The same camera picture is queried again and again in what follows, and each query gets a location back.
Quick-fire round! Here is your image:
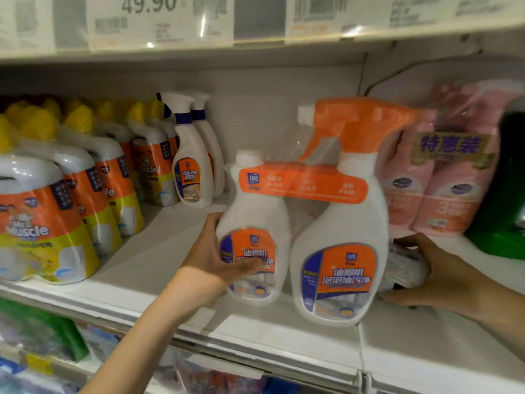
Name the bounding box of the person's left hand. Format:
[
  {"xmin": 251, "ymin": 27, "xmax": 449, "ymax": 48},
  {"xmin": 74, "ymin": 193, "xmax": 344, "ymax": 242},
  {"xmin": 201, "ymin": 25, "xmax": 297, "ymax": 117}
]
[{"xmin": 176, "ymin": 211, "xmax": 267, "ymax": 312}]

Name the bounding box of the person's right hand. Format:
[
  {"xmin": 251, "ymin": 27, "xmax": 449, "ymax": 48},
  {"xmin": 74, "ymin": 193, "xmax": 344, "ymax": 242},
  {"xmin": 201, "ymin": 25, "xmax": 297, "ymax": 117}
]
[{"xmin": 379, "ymin": 234, "xmax": 489, "ymax": 318}]

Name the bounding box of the teal rounded cleaner bottle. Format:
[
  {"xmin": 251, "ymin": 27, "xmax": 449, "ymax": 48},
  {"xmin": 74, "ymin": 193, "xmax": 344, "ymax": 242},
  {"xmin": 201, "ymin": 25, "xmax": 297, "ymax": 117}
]
[{"xmin": 379, "ymin": 242, "xmax": 431, "ymax": 292}]

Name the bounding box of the white orange-trigger spray bottle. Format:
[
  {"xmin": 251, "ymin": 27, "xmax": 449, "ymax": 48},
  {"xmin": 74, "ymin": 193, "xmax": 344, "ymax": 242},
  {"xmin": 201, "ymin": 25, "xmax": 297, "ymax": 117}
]
[
  {"xmin": 215, "ymin": 149, "xmax": 292, "ymax": 306},
  {"xmin": 289, "ymin": 96, "xmax": 419, "ymax": 327}
]

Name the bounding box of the dark green cleaner bottle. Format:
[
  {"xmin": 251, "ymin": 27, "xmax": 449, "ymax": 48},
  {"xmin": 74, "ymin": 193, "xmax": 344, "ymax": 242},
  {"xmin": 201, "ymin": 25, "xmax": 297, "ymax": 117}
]
[{"xmin": 466, "ymin": 111, "xmax": 525, "ymax": 261}]

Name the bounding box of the row of yellow-capped cleaner bottles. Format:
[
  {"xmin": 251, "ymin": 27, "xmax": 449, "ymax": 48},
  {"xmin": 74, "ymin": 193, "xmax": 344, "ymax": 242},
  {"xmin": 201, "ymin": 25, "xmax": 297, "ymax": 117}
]
[{"xmin": 0, "ymin": 96, "xmax": 182, "ymax": 286}]

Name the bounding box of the cluster of green cleaner bottles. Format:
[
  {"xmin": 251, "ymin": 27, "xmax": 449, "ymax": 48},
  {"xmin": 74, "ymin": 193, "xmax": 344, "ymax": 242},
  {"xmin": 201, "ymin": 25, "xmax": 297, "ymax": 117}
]
[{"xmin": 0, "ymin": 298, "xmax": 91, "ymax": 363}]

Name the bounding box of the person's left forearm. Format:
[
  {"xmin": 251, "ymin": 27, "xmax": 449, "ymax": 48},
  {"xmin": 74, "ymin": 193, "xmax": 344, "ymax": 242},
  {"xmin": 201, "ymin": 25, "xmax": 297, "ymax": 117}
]
[{"xmin": 80, "ymin": 287, "xmax": 218, "ymax": 394}]

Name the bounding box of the white price tag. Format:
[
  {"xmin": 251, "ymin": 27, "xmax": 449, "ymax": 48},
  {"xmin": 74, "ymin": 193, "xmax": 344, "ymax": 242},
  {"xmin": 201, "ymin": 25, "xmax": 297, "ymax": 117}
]
[
  {"xmin": 285, "ymin": 0, "xmax": 525, "ymax": 42},
  {"xmin": 86, "ymin": 0, "xmax": 235, "ymax": 50},
  {"xmin": 0, "ymin": 0, "xmax": 57, "ymax": 56}
]

